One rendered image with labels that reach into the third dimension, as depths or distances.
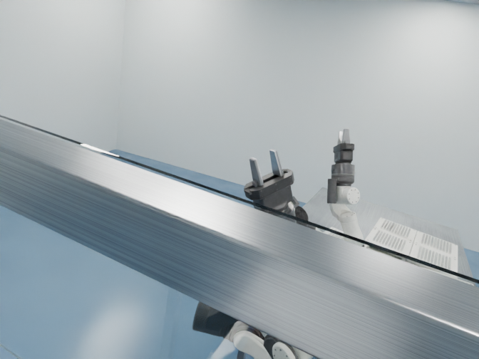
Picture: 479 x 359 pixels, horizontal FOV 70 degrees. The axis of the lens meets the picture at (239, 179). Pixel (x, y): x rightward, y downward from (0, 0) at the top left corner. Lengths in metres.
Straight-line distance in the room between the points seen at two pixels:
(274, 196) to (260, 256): 0.55
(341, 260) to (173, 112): 5.44
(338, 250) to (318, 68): 4.74
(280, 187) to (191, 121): 4.78
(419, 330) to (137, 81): 5.81
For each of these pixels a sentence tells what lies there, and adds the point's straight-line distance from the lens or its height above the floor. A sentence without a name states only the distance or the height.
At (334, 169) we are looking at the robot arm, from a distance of 1.38.
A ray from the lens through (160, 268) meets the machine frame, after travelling 0.26.
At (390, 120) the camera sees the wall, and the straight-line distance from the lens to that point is 4.97.
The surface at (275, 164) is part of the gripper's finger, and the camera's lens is 0.77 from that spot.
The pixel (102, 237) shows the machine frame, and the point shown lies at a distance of 0.29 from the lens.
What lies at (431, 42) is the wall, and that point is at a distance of 5.02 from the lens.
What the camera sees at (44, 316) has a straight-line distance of 0.53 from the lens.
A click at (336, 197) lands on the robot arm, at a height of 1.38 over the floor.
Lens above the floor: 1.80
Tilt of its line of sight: 19 degrees down
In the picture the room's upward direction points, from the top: 11 degrees clockwise
